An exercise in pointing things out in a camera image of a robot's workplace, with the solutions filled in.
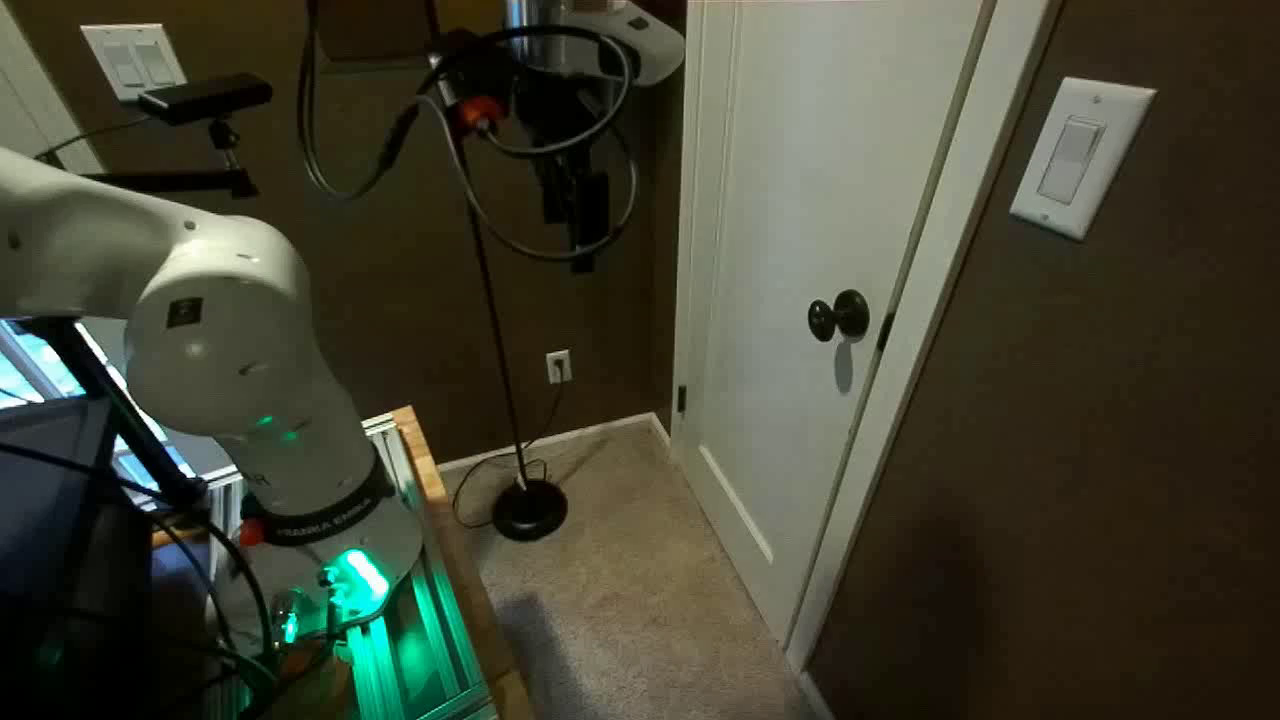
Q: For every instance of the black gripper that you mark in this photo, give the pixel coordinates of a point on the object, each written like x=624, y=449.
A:
x=577, y=195

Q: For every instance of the white panel door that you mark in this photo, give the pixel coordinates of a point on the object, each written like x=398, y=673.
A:
x=786, y=173

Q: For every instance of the black round door knob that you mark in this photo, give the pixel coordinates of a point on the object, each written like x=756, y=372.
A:
x=836, y=319

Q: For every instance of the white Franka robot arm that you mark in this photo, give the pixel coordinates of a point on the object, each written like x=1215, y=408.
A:
x=212, y=334

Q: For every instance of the dark door hinge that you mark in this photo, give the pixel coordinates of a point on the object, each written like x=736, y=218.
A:
x=683, y=396

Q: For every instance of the white baseboard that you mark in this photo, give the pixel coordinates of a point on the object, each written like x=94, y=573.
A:
x=561, y=438

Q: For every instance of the black round-base floor stand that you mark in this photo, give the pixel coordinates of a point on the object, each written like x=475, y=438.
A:
x=528, y=514

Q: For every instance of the black diagonal strut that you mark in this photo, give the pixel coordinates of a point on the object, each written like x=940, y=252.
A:
x=113, y=406

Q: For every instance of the black monitor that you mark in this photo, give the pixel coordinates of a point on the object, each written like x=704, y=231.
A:
x=60, y=563

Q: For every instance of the white wall outlet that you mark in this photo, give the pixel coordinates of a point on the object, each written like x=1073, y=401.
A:
x=558, y=366

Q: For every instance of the wooden table edge rail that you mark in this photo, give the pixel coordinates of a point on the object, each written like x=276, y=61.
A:
x=455, y=563

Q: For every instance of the black camera tripod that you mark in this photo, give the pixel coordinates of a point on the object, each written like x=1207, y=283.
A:
x=225, y=153

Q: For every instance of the black stereo camera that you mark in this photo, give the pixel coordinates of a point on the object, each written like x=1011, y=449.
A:
x=205, y=99

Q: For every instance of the white wide wall switch plate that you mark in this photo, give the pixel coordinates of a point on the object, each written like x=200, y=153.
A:
x=132, y=61

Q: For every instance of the white single rocker switch plate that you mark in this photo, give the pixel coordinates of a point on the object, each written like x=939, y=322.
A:
x=1080, y=159

